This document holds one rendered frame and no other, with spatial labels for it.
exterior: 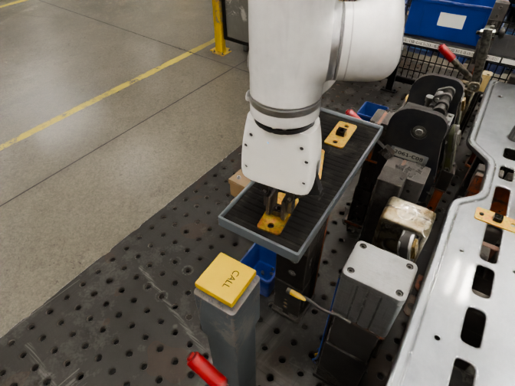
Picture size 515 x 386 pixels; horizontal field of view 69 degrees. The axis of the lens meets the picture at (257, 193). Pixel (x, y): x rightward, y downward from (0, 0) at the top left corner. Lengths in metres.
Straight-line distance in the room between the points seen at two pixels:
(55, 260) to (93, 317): 1.15
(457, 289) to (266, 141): 0.47
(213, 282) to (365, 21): 0.35
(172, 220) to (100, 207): 1.20
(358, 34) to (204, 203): 0.94
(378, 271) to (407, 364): 0.15
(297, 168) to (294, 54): 0.15
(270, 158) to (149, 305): 0.67
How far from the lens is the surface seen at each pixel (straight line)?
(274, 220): 0.57
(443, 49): 1.25
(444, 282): 0.77
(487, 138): 1.17
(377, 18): 0.40
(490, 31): 1.21
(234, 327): 0.54
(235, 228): 0.56
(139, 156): 2.66
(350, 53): 0.39
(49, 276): 2.16
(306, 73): 0.40
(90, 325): 1.07
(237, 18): 3.70
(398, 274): 0.61
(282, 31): 0.38
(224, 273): 0.52
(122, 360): 1.01
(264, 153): 0.48
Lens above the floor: 1.59
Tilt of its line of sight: 44 degrees down
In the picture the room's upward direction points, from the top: straight up
